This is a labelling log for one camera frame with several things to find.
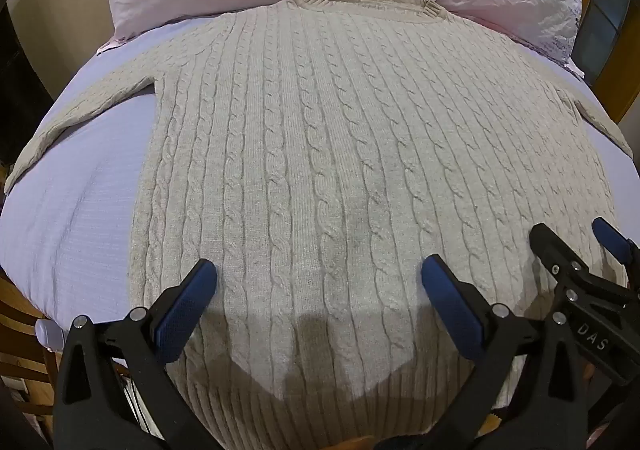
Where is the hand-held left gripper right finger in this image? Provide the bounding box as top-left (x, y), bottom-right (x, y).
top-left (421, 254), bottom-right (596, 450)

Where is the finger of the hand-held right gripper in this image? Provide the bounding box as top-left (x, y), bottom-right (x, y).
top-left (530, 223), bottom-right (592, 287)
top-left (592, 217), bottom-right (640, 265)

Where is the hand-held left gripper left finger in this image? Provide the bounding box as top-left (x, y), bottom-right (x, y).
top-left (54, 259), bottom-right (219, 450)

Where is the beige cable knit sweater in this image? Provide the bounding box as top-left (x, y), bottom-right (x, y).
top-left (4, 0), bottom-right (635, 450)

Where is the lavender bed sheet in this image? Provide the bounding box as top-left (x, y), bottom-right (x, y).
top-left (0, 5), bottom-right (640, 371)

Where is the wooden chair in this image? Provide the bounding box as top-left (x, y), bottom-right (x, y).
top-left (0, 274), bottom-right (132, 432)

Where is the wooden bed frame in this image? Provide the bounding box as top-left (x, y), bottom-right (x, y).
top-left (575, 0), bottom-right (640, 127)

